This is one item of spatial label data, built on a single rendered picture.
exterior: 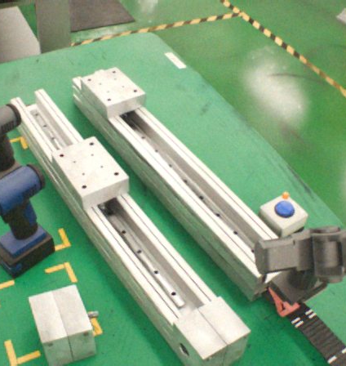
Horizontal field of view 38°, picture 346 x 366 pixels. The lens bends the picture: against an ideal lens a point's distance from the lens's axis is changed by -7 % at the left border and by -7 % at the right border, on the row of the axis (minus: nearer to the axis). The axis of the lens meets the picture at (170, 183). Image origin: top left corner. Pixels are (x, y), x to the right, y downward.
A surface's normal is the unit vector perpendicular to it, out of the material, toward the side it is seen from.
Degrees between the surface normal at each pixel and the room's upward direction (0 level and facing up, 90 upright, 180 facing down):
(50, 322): 0
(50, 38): 90
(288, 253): 45
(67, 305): 0
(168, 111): 0
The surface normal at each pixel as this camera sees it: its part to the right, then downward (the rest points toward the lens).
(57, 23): 0.44, 0.62
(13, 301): 0.04, -0.73
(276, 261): 0.07, -0.04
